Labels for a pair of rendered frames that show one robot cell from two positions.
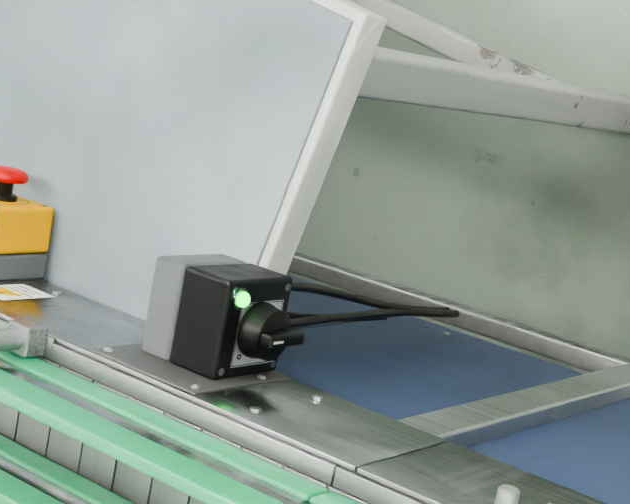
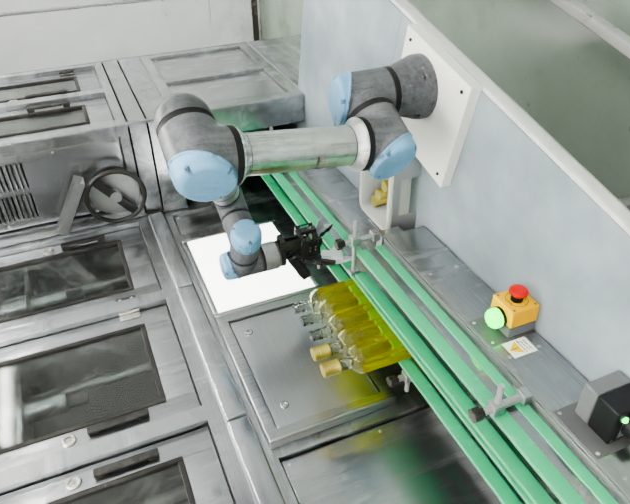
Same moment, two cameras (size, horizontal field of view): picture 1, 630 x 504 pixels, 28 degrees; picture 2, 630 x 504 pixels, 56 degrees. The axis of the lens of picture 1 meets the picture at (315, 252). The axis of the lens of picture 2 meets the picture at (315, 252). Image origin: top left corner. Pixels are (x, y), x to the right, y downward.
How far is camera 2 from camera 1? 65 cm
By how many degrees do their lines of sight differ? 39
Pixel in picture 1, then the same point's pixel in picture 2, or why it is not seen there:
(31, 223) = (529, 313)
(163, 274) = (587, 392)
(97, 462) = not seen: hidden behind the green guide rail
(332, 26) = not seen: outside the picture
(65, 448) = not seen: hidden behind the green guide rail
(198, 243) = (608, 356)
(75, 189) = (550, 301)
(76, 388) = (544, 436)
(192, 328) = (599, 420)
